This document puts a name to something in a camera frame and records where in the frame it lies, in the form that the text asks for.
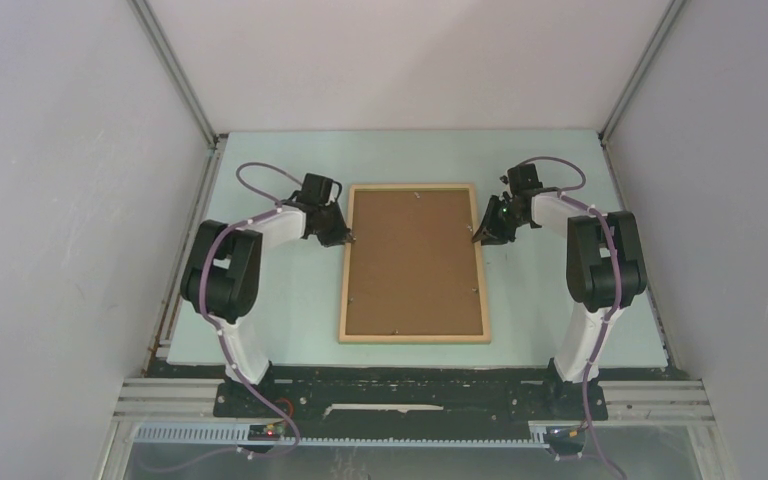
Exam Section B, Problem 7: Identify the left aluminium corner post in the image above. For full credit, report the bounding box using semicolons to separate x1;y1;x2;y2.
127;0;218;148

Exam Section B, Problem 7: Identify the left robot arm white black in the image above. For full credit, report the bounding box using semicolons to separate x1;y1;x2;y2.
180;173;354;417

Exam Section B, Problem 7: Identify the brown cardboard backing board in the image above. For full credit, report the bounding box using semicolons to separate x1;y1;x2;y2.
345;189;486;338

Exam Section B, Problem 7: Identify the aluminium corner post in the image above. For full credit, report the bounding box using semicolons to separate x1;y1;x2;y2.
599;0;689;147
127;0;218;148

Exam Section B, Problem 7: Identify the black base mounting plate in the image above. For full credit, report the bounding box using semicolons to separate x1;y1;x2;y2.
213;366;608;442

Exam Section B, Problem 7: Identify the right aluminium corner post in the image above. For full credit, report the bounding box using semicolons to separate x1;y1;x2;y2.
599;0;689;147

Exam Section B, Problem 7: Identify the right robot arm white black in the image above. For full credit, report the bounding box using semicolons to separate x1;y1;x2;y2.
472;158;648;418

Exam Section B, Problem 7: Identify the aluminium rail base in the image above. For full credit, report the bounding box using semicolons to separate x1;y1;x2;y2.
111;378;715;448

